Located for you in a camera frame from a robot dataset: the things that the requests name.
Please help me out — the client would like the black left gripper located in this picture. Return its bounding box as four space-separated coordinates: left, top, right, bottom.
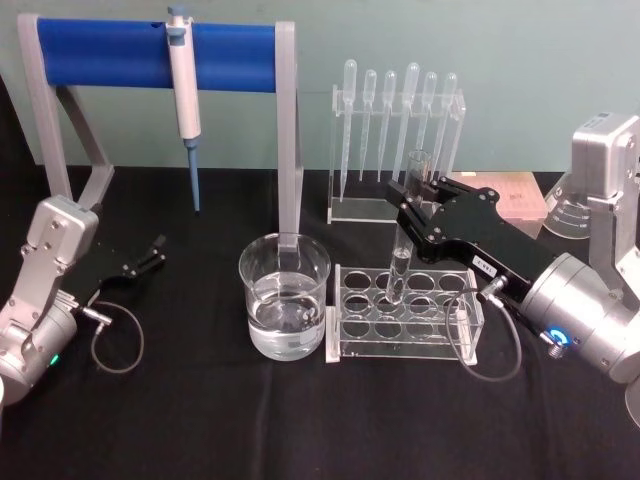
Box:
73 234 168 305

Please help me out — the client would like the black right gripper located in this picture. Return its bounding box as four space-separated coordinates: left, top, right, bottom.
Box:
385 176 562 304

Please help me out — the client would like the glass test tube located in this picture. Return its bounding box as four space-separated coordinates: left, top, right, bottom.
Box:
385 151 433 307

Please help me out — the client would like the clear acrylic dropper rack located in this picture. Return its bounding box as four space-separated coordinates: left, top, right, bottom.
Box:
326 83 468 225

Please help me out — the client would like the glass conical flask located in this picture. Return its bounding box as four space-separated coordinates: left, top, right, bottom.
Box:
543 171 594 242

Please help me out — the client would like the glass beaker with water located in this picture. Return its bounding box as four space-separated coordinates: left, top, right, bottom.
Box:
238 231 333 362

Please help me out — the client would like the clear acrylic test tube rack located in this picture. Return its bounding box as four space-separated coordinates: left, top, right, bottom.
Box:
324 262 487 365

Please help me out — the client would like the white and blue micropipette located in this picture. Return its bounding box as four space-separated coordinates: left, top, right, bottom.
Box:
165 4 204 218

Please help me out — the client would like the black table cloth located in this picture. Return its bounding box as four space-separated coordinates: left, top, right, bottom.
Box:
0 163 640 480

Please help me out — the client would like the grey stand with blue bar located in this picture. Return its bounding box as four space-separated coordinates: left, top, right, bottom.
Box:
16 12 305 259

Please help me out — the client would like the thin dark left gripper cable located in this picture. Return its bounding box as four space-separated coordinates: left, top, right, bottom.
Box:
78 299 147 374

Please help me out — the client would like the thin dark gripper cable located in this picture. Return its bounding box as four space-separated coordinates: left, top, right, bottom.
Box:
78 299 147 374
446 278 524 384

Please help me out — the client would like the thin dark right gripper cable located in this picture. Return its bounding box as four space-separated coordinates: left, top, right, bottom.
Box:
446 278 524 384

